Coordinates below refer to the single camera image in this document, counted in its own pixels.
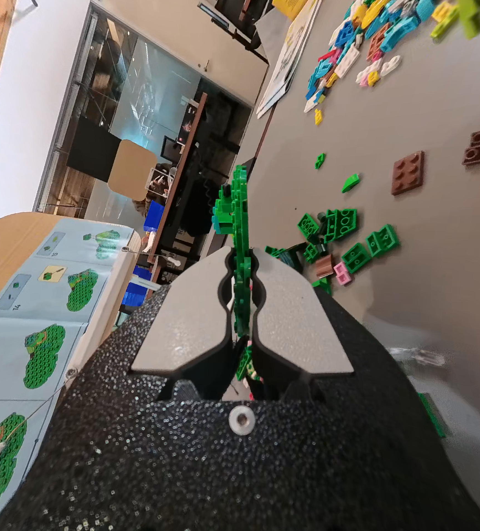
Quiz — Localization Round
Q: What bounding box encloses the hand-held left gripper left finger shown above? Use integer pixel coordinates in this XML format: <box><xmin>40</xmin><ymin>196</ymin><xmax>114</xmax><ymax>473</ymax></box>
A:
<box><xmin>130</xmin><ymin>246</ymin><xmax>235</xmax><ymax>375</ymax></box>

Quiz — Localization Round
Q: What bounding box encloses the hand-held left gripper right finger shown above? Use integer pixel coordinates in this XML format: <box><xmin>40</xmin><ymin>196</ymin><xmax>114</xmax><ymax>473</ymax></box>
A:
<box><xmin>250</xmin><ymin>248</ymin><xmax>355</xmax><ymax>376</ymax></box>

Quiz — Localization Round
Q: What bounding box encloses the green lego build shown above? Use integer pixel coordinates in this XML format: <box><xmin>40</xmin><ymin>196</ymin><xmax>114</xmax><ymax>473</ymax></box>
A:
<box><xmin>212</xmin><ymin>165</ymin><xmax>258</xmax><ymax>382</ymax></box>

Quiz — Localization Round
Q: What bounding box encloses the pile of green lego bricks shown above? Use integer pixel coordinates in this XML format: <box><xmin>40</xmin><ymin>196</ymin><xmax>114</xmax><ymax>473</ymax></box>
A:
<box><xmin>264</xmin><ymin>207</ymin><xmax>401</xmax><ymax>296</ymax></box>

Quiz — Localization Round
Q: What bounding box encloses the green flat lego plate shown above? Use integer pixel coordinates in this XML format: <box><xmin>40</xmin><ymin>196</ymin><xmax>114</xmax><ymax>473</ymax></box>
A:
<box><xmin>417</xmin><ymin>391</ymin><xmax>447</xmax><ymax>439</ymax></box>

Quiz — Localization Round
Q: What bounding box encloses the brown square lego plate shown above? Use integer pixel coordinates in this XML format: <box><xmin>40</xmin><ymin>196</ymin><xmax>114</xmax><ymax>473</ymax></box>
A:
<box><xmin>390</xmin><ymin>150</ymin><xmax>426</xmax><ymax>196</ymax></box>

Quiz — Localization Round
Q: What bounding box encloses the pile of colourful lego bricks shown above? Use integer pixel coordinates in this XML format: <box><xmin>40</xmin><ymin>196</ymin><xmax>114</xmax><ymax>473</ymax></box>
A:
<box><xmin>303</xmin><ymin>0</ymin><xmax>480</xmax><ymax>114</ymax></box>

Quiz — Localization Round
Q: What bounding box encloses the lime green lego piece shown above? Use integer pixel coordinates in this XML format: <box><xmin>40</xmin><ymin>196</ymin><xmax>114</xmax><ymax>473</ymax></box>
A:
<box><xmin>430</xmin><ymin>0</ymin><xmax>480</xmax><ymax>41</ymax></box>

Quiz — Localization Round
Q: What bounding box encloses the blue crate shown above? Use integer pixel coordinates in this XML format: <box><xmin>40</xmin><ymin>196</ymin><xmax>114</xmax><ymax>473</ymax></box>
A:
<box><xmin>142</xmin><ymin>200</ymin><xmax>167</xmax><ymax>233</ymax></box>
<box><xmin>123</xmin><ymin>265</ymin><xmax>158</xmax><ymax>305</ymax></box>

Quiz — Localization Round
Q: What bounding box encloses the dark office desk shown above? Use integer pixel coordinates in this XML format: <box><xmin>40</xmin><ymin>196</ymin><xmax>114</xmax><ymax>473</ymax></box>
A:
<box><xmin>146</xmin><ymin>92</ymin><xmax>251</xmax><ymax>274</ymax></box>

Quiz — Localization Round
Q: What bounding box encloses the clear plastic bag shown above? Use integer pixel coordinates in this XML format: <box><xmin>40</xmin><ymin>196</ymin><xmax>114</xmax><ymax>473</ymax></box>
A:
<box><xmin>387</xmin><ymin>345</ymin><xmax>448</xmax><ymax>368</ymax></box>

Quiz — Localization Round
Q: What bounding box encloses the open instruction booklet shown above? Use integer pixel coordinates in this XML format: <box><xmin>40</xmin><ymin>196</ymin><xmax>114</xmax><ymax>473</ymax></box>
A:
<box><xmin>0</xmin><ymin>218</ymin><xmax>141</xmax><ymax>531</ymax></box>

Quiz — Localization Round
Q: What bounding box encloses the closed instruction booklet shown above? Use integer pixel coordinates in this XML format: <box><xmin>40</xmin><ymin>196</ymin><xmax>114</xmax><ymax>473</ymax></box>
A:
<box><xmin>256</xmin><ymin>0</ymin><xmax>324</xmax><ymax>120</ymax></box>

